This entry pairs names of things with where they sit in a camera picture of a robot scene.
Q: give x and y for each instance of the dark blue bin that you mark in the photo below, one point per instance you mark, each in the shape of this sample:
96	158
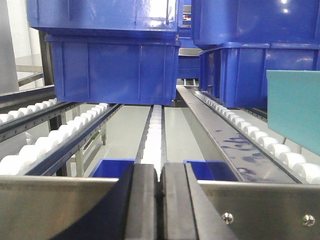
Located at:
146	19
114	70
235	73
255	21

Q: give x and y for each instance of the dark blue bin lower left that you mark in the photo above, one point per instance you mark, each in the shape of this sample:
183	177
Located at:
114	70

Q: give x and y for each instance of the white roller track centre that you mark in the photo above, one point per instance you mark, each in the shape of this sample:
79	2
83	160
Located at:
152	146

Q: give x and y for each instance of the steel shelf front rail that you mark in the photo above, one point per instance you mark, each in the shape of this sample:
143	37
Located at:
39	208

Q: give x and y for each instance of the dark blue bin lower right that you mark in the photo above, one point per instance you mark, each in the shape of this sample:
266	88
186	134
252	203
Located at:
235	73

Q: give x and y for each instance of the blue bin below left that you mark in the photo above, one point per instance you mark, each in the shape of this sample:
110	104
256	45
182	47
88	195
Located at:
111	167

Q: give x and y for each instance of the blue bin far background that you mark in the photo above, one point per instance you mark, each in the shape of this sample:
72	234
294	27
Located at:
188	57

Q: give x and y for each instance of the white roller track right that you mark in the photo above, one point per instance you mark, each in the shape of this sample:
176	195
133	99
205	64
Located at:
278	150

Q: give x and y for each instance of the grey steel divider rail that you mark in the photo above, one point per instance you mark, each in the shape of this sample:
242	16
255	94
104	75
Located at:
246	161

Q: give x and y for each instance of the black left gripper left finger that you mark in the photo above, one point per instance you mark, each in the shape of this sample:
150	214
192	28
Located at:
126	212

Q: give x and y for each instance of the dark blue bin upper right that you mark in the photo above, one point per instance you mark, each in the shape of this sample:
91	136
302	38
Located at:
255	21

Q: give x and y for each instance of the blue bin below right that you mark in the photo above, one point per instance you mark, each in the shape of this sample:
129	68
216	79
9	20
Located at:
211	170

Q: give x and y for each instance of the white roller track far left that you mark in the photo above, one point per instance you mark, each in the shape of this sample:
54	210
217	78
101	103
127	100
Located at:
18	121

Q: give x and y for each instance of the light teal plastic bin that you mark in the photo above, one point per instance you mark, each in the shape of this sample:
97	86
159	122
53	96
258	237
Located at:
293	106

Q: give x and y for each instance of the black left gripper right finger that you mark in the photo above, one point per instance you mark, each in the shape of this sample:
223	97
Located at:
187	213

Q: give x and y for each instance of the white roller track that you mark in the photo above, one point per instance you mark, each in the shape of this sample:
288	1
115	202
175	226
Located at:
152	146
51	153
18	121
278	150

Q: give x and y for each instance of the dark blue bin upper left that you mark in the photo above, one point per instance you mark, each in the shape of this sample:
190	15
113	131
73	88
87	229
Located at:
146	19

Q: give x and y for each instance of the blue bin below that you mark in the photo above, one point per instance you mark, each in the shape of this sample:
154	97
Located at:
111	167
211	170

